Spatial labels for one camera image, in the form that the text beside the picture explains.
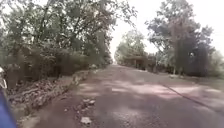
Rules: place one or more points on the grey asphalt road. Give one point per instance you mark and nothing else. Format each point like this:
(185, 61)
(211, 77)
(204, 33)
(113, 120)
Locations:
(133, 100)

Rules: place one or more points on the large dark trees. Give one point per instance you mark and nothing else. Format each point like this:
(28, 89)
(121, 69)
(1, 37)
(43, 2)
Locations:
(183, 43)

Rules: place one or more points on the group of pale green trees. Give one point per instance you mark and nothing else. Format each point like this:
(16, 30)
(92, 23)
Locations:
(131, 46)

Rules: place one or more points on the dirt verge with dry leaves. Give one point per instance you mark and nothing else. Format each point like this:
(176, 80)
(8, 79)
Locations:
(36, 95)

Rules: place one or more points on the wood of dense trees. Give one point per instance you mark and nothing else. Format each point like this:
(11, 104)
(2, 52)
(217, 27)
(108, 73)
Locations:
(56, 40)

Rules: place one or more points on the pale stone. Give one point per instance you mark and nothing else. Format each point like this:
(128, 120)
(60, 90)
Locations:
(86, 120)

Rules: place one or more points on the grass verge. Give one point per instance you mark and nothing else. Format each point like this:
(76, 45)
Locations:
(200, 78)

